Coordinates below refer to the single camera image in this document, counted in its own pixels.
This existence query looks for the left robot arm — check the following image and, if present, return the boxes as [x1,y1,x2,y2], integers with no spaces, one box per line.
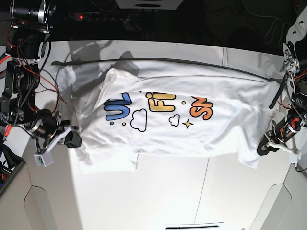
[257,8,307,156]

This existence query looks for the white cable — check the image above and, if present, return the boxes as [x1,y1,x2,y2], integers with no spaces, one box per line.
[263,14,295,48]

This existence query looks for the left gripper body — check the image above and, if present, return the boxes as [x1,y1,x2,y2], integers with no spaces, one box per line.
[266,140,301,155]

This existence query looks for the white printed t-shirt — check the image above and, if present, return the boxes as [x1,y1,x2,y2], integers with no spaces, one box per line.
[57,61,279,173]

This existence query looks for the orange grey pliers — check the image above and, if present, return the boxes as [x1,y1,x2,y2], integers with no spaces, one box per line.
[0,53,11,64]

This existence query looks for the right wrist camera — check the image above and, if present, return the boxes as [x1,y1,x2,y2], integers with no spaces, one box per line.
[34,151,54,167]

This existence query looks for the orange handled tool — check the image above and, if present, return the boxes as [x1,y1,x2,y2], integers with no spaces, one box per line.
[3,124,12,141]

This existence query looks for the black power strip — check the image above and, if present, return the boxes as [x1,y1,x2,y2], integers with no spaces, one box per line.
[69,11,142,21]

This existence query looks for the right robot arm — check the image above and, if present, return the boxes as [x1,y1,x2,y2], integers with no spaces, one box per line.
[0,0,82,153]

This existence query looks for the white box at top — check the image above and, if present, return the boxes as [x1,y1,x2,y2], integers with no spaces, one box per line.
[115,0,183,10]

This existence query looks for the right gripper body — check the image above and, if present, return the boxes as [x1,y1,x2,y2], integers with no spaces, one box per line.
[31,119,81,153]

